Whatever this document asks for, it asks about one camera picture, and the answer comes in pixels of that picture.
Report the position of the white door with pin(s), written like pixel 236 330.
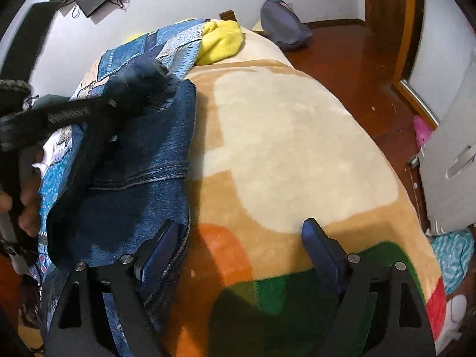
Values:
pixel 442 37

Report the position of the blue patchwork blanket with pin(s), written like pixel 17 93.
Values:
pixel 148 44

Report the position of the yellow fleece cloth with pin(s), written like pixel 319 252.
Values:
pixel 219 41

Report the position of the beige orange green blanket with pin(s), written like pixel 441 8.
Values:
pixel 290 148

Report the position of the pink plastic toy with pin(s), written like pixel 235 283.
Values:
pixel 422 130

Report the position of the wooden bed post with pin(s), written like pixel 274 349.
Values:
pixel 228 15

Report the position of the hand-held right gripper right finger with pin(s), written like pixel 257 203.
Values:
pixel 315 243

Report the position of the person's left hand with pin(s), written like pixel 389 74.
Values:
pixel 29 200

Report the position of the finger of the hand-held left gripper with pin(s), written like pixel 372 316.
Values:
pixel 143 81

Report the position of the black tall speaker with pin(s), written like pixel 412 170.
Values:
pixel 26 41

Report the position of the teal patterned cloth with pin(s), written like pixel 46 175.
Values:
pixel 452 258

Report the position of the blue denim jeans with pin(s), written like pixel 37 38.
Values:
pixel 148 163

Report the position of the wooden door frame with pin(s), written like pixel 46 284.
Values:
pixel 383 26

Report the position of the white cabinet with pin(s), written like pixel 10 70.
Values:
pixel 452 156

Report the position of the grey purple backpack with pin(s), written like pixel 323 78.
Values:
pixel 282 24

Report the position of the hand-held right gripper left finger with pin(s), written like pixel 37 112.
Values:
pixel 166 243

